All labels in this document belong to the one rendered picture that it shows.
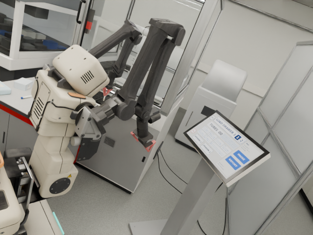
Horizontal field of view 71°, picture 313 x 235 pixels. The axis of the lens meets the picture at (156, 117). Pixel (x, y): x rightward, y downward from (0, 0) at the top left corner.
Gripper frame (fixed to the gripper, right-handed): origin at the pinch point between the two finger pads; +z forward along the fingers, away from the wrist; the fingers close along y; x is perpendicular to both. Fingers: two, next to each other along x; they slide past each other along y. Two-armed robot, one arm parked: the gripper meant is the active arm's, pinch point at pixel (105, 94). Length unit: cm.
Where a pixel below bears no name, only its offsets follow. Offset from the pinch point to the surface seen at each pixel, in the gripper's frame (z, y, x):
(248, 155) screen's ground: -17, 19, 106
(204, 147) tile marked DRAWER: -4, 9, 83
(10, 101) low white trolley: 25, 35, -49
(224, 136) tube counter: -16, 5, 91
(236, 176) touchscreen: -6, 29, 105
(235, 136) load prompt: -20, 6, 97
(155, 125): 12, -25, 42
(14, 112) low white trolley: 29, 36, -41
